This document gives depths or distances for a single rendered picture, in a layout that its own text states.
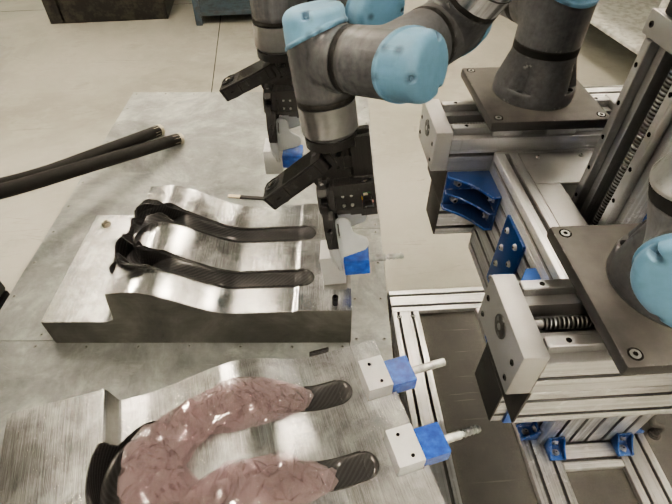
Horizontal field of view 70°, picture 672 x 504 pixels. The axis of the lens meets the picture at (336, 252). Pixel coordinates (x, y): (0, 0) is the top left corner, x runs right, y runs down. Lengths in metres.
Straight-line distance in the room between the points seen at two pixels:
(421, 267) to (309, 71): 1.54
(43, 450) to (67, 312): 0.26
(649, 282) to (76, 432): 0.64
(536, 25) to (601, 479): 1.10
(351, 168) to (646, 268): 0.37
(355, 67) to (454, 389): 1.12
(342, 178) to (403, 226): 1.56
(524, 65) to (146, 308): 0.77
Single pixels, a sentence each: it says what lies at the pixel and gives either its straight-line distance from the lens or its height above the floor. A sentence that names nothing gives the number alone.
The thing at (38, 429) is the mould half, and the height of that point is 0.91.
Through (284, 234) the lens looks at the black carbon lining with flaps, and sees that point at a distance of 0.88.
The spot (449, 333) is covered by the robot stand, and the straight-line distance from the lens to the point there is 1.59.
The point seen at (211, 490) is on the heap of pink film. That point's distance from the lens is 0.63.
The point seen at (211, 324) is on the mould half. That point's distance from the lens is 0.80.
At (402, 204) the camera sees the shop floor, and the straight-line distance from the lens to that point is 2.33.
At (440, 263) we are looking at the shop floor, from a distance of 2.08.
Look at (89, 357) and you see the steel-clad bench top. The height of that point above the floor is 0.80.
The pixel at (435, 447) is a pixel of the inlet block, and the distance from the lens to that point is 0.68.
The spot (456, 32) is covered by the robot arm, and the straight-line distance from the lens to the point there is 0.60.
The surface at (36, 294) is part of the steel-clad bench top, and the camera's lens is 1.04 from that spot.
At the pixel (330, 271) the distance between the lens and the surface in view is 0.75.
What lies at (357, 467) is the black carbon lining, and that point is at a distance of 0.68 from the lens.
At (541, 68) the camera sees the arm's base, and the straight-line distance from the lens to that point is 0.97.
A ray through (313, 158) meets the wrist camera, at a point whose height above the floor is 1.11.
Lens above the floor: 1.49
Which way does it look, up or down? 46 degrees down
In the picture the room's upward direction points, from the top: straight up
